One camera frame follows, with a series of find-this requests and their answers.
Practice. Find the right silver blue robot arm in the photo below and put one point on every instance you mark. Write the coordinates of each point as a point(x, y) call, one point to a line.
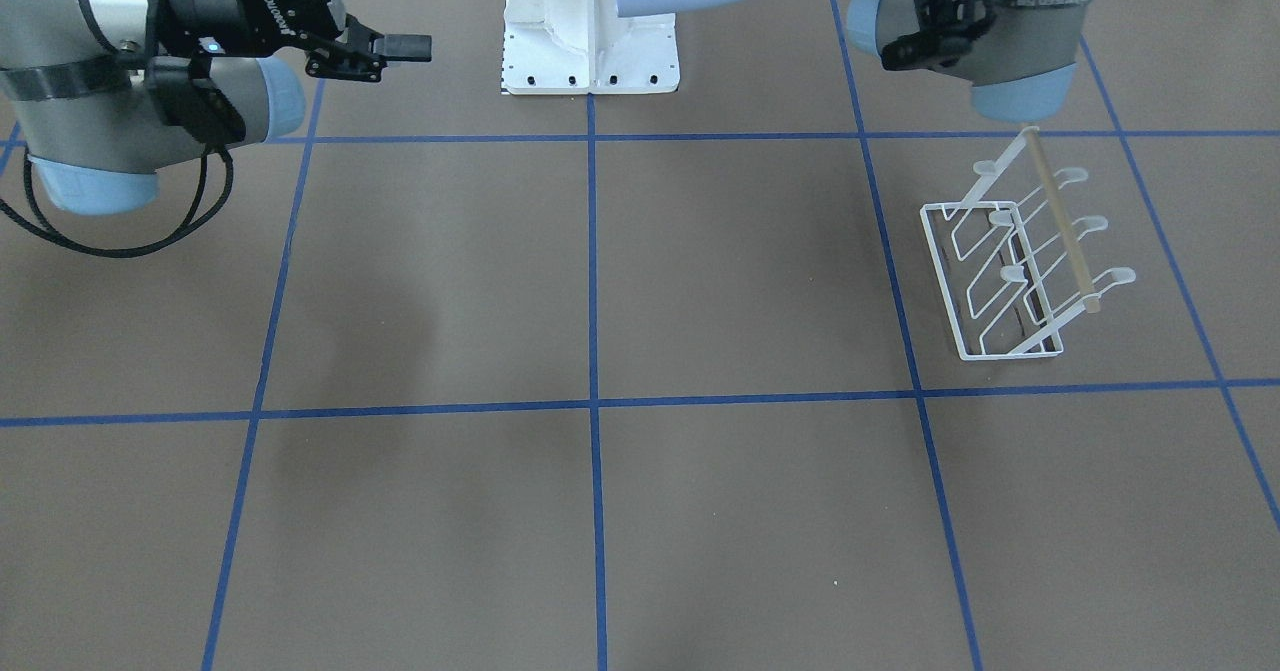
point(109, 92)

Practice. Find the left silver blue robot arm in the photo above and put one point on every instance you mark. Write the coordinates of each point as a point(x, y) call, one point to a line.
point(1018, 56)

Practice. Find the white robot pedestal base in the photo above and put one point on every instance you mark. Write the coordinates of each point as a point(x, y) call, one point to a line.
point(565, 47)

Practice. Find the white wire cup holder rack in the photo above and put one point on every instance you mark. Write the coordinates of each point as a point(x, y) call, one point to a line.
point(1009, 257)

